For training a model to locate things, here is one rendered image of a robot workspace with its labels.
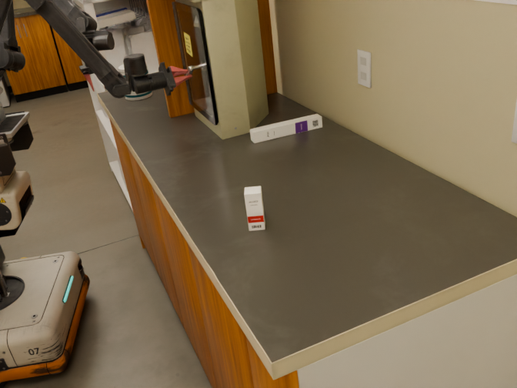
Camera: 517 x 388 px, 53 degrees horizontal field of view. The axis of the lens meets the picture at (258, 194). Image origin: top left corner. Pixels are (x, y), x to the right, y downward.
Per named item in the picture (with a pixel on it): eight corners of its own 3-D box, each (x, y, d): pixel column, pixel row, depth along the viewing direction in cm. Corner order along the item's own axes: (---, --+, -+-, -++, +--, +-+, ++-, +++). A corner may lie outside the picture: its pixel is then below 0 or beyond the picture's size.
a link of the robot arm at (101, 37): (88, 21, 201) (75, 17, 193) (115, 19, 199) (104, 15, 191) (90, 53, 203) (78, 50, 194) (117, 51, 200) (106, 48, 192)
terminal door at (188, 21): (193, 105, 209) (175, 0, 190) (218, 126, 183) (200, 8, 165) (191, 105, 208) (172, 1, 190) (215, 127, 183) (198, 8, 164)
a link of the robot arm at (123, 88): (116, 88, 180) (114, 96, 172) (108, 55, 174) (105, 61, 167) (151, 84, 181) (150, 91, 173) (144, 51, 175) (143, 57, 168)
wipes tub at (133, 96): (149, 90, 253) (142, 59, 246) (155, 96, 243) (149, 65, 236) (122, 95, 249) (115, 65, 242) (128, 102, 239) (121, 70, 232)
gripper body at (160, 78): (165, 61, 176) (145, 65, 173) (175, 89, 176) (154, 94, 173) (163, 68, 182) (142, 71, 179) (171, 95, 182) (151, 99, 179)
